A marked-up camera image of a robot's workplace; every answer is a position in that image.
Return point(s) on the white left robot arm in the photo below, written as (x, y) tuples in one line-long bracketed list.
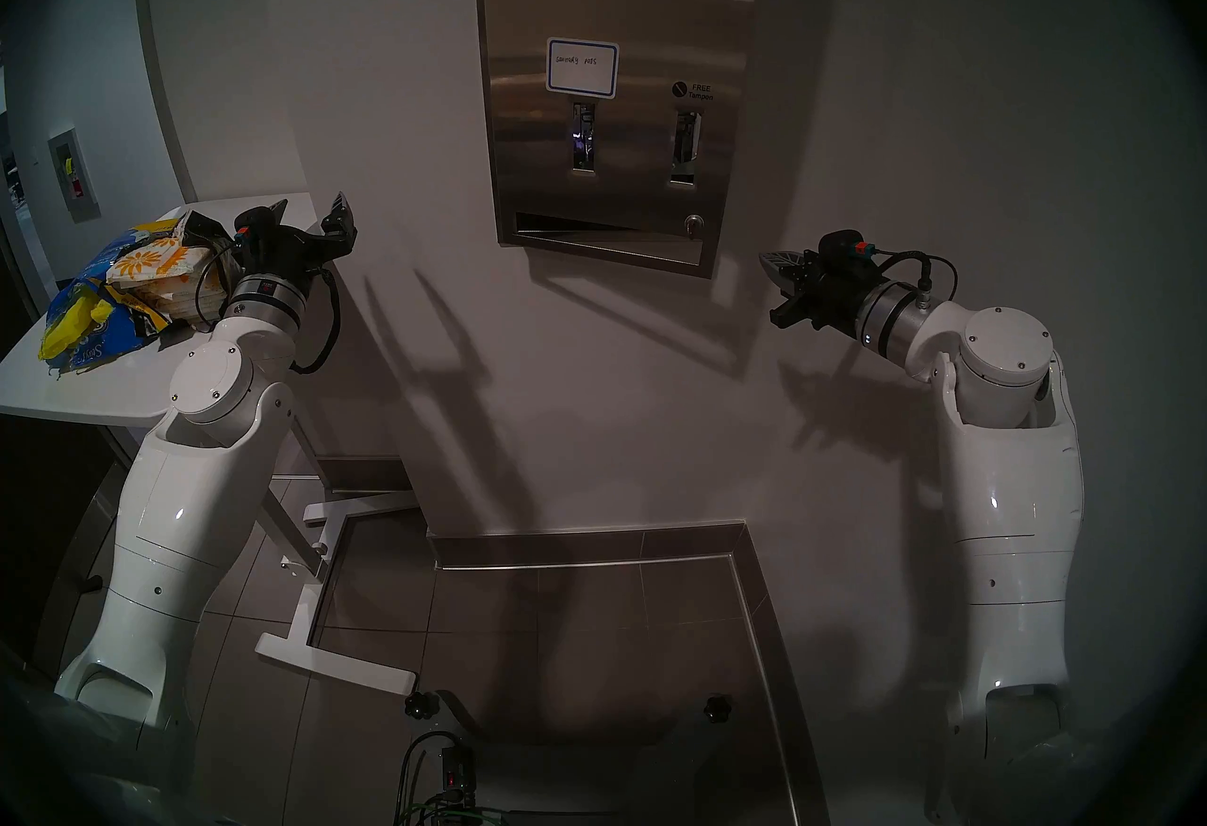
[(207, 475)]

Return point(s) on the black star knob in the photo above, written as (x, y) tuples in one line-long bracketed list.
[(422, 705), (718, 708)]

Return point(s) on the chrome dispensing lever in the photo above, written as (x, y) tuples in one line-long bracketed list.
[(686, 150), (583, 138)]

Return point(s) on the blue yellow pad package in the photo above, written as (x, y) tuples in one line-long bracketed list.
[(85, 334)]

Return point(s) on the grey wall alarm box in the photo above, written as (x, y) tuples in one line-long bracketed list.
[(74, 173)]

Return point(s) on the free tampon sticker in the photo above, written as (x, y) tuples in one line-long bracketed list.
[(679, 90)]

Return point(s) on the black pad package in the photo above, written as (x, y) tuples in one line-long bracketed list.
[(203, 227)]

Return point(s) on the white label blue border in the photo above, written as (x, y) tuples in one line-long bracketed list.
[(582, 79)]

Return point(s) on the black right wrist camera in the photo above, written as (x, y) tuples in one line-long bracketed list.
[(839, 245)]

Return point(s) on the white table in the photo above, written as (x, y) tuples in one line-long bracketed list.
[(123, 390)]

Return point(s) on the orange floral pad package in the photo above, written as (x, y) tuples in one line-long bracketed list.
[(156, 263)]

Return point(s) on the black box red light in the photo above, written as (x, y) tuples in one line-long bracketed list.
[(457, 772)]

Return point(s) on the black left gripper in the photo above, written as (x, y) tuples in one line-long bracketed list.
[(283, 249)]

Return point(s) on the dark robot base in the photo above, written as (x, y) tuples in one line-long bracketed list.
[(603, 777)]

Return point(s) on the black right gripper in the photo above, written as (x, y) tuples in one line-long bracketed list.
[(834, 296)]

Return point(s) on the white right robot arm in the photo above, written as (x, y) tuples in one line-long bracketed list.
[(1009, 503)]

